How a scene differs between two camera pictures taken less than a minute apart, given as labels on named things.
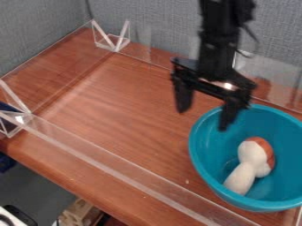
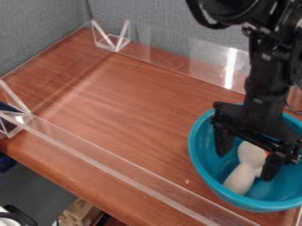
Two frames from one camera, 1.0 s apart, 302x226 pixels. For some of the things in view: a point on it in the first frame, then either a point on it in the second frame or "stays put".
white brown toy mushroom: x=257 y=158 stays put
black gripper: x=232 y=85 to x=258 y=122
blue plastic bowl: x=277 y=191 stays put
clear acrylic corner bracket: x=111 y=41 stays put
